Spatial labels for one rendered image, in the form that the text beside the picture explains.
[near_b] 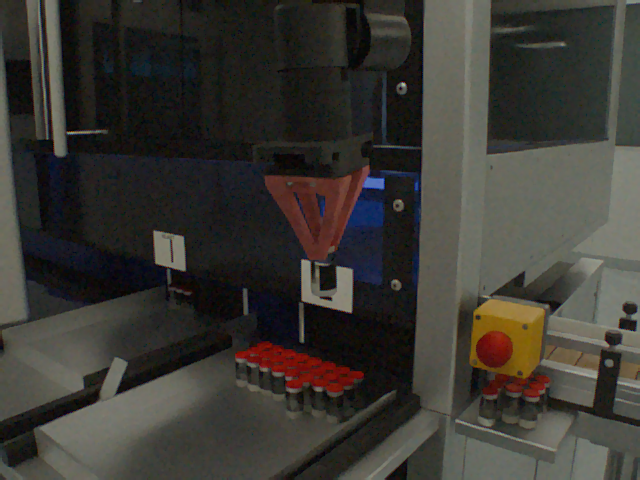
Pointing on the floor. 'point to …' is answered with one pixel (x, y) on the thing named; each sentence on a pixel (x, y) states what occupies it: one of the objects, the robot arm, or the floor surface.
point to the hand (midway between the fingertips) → (322, 246)
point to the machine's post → (449, 223)
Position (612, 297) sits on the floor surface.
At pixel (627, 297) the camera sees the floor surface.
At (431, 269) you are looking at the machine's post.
